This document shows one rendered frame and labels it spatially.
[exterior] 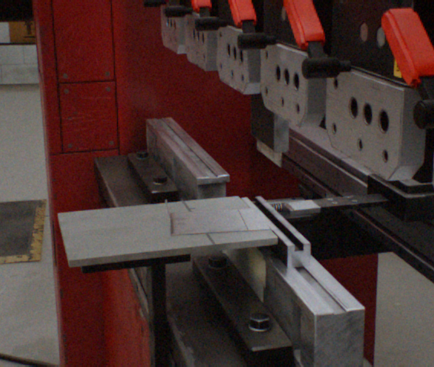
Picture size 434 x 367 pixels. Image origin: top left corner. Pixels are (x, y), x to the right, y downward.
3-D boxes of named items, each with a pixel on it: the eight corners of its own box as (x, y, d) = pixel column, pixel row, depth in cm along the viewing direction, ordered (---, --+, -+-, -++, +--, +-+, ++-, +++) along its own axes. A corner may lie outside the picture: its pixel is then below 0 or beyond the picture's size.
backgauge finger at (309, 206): (272, 206, 119) (272, 174, 118) (432, 191, 125) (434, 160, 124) (301, 234, 108) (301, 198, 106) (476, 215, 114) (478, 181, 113)
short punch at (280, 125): (250, 149, 113) (250, 82, 111) (264, 148, 114) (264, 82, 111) (273, 168, 104) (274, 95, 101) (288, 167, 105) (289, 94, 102)
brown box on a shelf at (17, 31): (8, 37, 335) (5, 5, 331) (73, 35, 337) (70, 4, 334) (-2, 45, 306) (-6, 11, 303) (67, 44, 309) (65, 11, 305)
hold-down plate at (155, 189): (127, 166, 182) (126, 153, 181) (151, 164, 184) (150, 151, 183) (151, 206, 155) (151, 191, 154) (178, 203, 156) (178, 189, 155)
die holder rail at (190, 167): (147, 158, 188) (145, 118, 186) (172, 157, 190) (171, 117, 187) (197, 229, 142) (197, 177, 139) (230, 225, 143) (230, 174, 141)
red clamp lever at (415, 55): (380, 4, 55) (429, 117, 50) (435, 1, 56) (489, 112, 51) (371, 23, 56) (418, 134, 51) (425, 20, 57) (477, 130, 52)
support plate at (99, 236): (57, 219, 113) (57, 212, 113) (238, 202, 120) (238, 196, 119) (69, 267, 96) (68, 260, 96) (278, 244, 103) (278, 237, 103)
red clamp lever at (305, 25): (282, -12, 74) (310, 69, 68) (324, -14, 75) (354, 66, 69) (277, 3, 75) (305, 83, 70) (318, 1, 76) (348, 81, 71)
